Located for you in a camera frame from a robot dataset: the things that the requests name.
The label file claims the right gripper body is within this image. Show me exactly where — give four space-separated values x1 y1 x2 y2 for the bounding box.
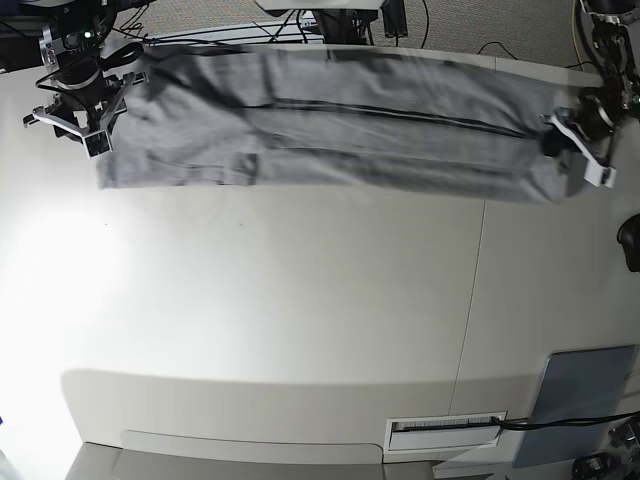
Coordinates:
47 59 125 127

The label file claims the black floor cable right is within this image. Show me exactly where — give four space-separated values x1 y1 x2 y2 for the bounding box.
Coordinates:
477 41 521 61

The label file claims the black computer mouse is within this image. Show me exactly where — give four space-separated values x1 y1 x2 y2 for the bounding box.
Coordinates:
616 214 640 273

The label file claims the black cable at grommet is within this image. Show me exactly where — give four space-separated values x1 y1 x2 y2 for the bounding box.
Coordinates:
490 412 640 431

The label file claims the black device bottom right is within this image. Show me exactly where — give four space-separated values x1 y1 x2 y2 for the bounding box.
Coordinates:
571 452 621 480

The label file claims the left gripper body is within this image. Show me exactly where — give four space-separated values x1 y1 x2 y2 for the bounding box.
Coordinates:
566 89 623 145

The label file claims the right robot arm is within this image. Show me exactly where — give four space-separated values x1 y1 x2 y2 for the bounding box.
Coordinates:
23 1 149 157

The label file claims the grey laptop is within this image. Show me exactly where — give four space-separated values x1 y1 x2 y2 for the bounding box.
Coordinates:
512 345 637 469

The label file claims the yellow floor cable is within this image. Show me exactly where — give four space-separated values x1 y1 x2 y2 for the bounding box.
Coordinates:
569 0 594 66

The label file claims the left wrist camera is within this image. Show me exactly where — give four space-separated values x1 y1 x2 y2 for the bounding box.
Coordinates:
583 160 617 188

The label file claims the white cable grommet box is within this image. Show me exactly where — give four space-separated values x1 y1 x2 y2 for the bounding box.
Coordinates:
383 411 507 454

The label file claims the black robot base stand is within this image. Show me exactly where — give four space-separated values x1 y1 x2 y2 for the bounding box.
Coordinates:
255 0 409 47

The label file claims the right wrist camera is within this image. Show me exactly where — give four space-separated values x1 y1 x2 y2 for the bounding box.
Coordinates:
82 130 112 158

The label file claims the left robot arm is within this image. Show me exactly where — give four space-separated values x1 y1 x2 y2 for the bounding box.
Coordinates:
544 1 639 186

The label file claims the grey T-shirt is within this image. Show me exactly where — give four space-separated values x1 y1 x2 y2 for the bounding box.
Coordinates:
97 46 586 203

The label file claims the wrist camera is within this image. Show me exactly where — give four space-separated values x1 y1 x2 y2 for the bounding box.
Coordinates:
82 130 112 158
583 160 617 188

